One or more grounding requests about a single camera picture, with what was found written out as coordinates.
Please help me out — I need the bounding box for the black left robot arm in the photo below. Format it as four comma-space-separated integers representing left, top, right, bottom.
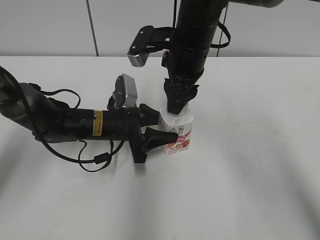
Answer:
0, 68, 178, 164

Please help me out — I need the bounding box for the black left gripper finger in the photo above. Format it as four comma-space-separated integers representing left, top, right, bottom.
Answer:
139, 103, 160, 127
142, 127, 179, 153

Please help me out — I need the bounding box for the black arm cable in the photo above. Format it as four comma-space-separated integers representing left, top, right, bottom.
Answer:
14, 86, 126, 173
171, 0, 231, 57

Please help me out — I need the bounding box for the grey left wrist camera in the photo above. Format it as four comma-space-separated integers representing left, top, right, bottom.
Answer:
112, 73, 138, 109

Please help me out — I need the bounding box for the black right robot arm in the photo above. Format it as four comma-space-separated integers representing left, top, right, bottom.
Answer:
161, 0, 320, 115

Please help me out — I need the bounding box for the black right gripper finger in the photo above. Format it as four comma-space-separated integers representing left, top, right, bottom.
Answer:
185, 84, 199, 103
164, 72, 195, 115

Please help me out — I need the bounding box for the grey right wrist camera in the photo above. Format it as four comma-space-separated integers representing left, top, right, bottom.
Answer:
126, 25, 173, 68

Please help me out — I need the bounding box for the white square drink bottle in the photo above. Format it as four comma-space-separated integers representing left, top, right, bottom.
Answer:
158, 104, 194, 155

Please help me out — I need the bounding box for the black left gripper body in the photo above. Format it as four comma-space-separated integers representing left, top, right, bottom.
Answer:
102, 97, 147, 164

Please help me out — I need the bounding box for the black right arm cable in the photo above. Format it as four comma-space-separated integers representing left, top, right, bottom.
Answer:
171, 0, 231, 57

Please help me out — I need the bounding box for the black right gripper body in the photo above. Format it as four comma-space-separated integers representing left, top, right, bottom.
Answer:
161, 43, 208, 83

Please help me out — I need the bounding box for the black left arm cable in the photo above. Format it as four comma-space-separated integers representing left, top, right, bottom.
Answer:
14, 86, 126, 173

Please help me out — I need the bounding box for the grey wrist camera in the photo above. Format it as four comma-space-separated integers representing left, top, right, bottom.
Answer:
112, 73, 138, 109
126, 25, 173, 68

